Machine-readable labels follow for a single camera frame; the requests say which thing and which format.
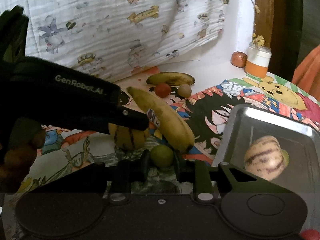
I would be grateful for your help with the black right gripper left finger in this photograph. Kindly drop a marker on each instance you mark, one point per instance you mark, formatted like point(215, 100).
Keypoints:
point(127, 172)

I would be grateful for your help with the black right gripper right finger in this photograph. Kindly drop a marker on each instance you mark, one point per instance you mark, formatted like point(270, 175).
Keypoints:
point(198, 174)

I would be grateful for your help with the green grape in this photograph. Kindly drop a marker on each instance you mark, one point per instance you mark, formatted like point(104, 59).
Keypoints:
point(162, 156)

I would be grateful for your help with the striped pepino melon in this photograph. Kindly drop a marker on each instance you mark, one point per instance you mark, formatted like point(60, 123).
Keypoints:
point(127, 138)
point(265, 158)

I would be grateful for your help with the large yellow stickered banana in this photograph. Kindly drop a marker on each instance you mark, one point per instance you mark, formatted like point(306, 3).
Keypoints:
point(176, 131)

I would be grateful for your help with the red cherry tomato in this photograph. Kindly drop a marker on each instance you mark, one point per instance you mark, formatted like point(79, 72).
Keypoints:
point(162, 90)

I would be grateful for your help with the small dark spotted banana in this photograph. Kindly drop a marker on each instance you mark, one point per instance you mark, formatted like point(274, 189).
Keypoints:
point(171, 78)

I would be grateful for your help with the colourful cartoon drawing mat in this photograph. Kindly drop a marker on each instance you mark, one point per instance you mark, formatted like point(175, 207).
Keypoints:
point(205, 112)

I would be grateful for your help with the small beige round fruit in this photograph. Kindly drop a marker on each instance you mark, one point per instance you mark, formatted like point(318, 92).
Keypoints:
point(184, 91)

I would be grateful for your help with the metal tray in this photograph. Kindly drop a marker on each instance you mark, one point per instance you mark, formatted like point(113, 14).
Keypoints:
point(300, 141)

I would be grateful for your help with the white cartoon printed cloth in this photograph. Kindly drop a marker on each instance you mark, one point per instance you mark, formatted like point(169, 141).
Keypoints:
point(114, 39)

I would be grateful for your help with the orange white flower jar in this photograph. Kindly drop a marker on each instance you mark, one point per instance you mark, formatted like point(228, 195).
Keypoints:
point(258, 58)

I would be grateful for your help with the yellow flower sprig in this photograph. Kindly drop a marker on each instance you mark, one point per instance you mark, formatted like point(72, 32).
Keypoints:
point(257, 38)

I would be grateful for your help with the brown wooden post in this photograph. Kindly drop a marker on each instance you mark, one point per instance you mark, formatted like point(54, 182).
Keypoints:
point(267, 15)

